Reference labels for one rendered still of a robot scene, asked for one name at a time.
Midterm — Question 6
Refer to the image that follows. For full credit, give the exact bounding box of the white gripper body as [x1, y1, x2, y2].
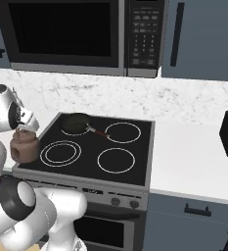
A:
[17, 104, 41, 132]

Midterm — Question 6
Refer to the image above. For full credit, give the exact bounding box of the brown kettle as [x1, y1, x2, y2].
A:
[9, 126, 41, 164]

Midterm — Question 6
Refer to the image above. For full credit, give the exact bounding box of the black hob stove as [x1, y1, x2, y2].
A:
[11, 111, 157, 251]

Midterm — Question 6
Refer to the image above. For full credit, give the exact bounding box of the black silver microwave oven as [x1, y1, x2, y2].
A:
[0, 0, 169, 79]

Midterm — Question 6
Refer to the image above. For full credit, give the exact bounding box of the oven door with window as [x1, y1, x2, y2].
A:
[71, 201, 148, 251]

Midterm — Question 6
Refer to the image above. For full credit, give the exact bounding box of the blue-grey drawer front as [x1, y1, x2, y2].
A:
[147, 191, 228, 227]

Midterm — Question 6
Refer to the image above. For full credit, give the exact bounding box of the blue-grey base cupboard door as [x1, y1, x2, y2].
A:
[142, 211, 228, 251]

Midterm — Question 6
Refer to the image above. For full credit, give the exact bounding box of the dark pan with red handle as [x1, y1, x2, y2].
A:
[60, 112, 111, 138]

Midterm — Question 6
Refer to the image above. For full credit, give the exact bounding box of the black oven door handle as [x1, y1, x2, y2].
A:
[85, 207, 147, 223]

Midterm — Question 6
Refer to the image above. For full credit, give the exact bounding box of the black drawer handle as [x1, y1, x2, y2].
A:
[183, 202, 213, 218]

